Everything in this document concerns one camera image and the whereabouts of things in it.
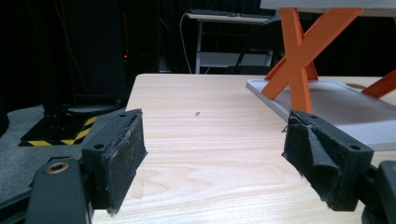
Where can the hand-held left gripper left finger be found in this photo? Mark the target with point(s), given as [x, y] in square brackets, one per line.
[113, 155]

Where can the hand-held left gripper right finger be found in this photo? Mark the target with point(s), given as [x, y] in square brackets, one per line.
[330, 155]

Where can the black stand with striped base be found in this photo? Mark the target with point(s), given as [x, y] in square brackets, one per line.
[49, 130]

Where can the small dark scrap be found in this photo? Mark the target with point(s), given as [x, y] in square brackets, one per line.
[197, 114]

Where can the black equipment cabinet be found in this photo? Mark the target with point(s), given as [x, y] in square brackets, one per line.
[99, 46]

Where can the black folding chair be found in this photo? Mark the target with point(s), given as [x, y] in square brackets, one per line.
[249, 70]

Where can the black keyboard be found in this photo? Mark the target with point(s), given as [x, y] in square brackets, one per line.
[218, 13]

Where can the metal cart frame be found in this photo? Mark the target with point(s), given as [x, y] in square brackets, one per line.
[230, 59]

